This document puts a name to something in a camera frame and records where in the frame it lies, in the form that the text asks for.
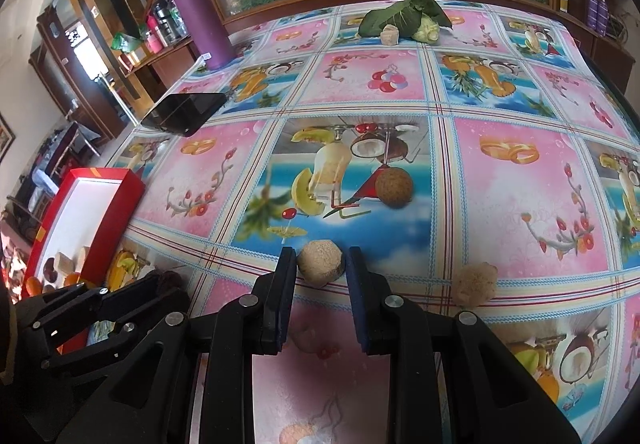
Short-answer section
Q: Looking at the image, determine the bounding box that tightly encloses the large beige cylinder chunk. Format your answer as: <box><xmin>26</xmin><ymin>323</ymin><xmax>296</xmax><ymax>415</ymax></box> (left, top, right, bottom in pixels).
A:
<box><xmin>297</xmin><ymin>239</ymin><xmax>345</xmax><ymax>288</ymax></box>

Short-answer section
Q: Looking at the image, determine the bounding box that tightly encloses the round brown fruit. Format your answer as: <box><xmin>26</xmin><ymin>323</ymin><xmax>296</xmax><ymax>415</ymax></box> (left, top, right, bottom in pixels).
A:
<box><xmin>375</xmin><ymin>167</ymin><xmax>413</xmax><ymax>209</ymax></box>

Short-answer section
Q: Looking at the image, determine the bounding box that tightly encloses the orange fruit in tray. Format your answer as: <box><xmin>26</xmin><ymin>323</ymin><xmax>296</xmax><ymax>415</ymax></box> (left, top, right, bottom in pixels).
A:
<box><xmin>25</xmin><ymin>276</ymin><xmax>43</xmax><ymax>297</ymax></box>

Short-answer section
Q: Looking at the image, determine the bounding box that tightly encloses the fruit pattern tablecloth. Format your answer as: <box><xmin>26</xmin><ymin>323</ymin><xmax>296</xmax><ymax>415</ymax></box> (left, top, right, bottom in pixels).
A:
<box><xmin>107</xmin><ymin>0</ymin><xmax>639</xmax><ymax>443</ymax></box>

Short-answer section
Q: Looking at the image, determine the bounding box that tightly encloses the red tray box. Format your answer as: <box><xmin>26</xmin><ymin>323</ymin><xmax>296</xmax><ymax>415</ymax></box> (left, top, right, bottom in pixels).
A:
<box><xmin>20</xmin><ymin>166</ymin><xmax>147</xmax><ymax>356</ymax></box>

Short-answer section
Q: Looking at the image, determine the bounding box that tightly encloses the black smartphone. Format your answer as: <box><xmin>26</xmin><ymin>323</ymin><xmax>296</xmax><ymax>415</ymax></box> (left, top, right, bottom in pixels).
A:
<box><xmin>141</xmin><ymin>92</ymin><xmax>228</xmax><ymax>137</ymax></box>

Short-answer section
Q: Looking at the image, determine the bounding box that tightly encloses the small beige chunk by vegetable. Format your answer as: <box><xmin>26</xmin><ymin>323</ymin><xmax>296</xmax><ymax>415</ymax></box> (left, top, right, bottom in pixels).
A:
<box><xmin>380</xmin><ymin>24</ymin><xmax>399</xmax><ymax>46</ymax></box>

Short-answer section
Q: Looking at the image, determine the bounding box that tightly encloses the pink bottle on shelf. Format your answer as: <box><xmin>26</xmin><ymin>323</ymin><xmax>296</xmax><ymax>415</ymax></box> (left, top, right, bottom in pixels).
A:
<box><xmin>146</xmin><ymin>14</ymin><xmax>165</xmax><ymax>54</ymax></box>

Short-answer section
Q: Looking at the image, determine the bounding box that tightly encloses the green bag on shelf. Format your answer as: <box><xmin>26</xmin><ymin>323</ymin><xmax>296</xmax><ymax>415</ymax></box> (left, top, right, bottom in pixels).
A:
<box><xmin>111</xmin><ymin>32</ymin><xmax>141</xmax><ymax>54</ymax></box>

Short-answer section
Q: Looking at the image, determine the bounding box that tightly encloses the green leafy vegetable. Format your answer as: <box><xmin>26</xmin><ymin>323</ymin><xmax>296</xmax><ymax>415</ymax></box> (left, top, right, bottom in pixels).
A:
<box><xmin>358</xmin><ymin>0</ymin><xmax>452</xmax><ymax>44</ymax></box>

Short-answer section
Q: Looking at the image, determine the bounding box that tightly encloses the dark steel flask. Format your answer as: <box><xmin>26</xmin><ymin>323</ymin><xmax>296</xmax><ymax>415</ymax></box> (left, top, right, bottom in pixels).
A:
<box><xmin>153</xmin><ymin>0</ymin><xmax>179</xmax><ymax>45</ymax></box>

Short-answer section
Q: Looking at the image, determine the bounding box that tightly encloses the wooden side shelf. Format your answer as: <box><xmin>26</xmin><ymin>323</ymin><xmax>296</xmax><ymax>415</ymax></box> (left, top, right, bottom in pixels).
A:
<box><xmin>49</xmin><ymin>0</ymin><xmax>202</xmax><ymax>125</ymax></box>

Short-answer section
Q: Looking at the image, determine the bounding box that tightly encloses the purple thermos bottle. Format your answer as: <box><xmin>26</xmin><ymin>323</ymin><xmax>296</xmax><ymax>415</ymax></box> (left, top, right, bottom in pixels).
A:
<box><xmin>172</xmin><ymin>0</ymin><xmax>235</xmax><ymax>70</ymax></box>

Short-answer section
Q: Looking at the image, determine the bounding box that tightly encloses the purple bottle pair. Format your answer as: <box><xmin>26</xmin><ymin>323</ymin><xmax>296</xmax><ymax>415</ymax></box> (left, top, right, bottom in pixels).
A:
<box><xmin>587</xmin><ymin>0</ymin><xmax>608</xmax><ymax>36</ymax></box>

